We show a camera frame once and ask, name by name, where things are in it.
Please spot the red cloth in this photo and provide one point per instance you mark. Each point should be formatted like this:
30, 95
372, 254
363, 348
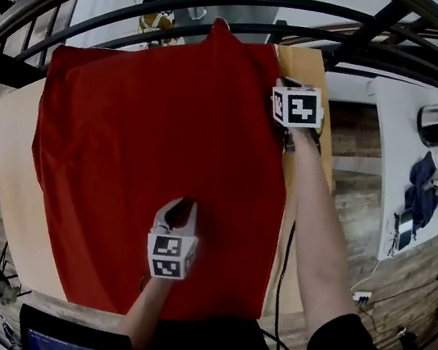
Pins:
149, 117

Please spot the dark blue cloth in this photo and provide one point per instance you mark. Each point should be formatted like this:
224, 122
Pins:
421, 195

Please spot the person's left forearm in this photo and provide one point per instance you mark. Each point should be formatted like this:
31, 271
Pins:
146, 311

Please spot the black monitor screen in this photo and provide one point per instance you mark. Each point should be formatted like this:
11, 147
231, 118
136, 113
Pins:
70, 344

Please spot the white table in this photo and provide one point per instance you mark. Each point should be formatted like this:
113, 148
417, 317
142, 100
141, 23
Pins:
388, 157

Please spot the black folding chair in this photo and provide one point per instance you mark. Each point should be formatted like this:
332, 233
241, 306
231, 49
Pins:
4, 254

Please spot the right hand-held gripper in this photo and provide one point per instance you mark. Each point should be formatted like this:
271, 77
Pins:
297, 106

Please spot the white power strip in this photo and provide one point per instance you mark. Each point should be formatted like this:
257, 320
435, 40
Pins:
362, 297

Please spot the person's right forearm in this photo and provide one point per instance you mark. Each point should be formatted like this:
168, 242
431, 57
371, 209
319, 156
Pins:
317, 236

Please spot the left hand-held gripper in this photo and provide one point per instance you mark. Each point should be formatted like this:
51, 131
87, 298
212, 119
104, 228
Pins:
170, 255

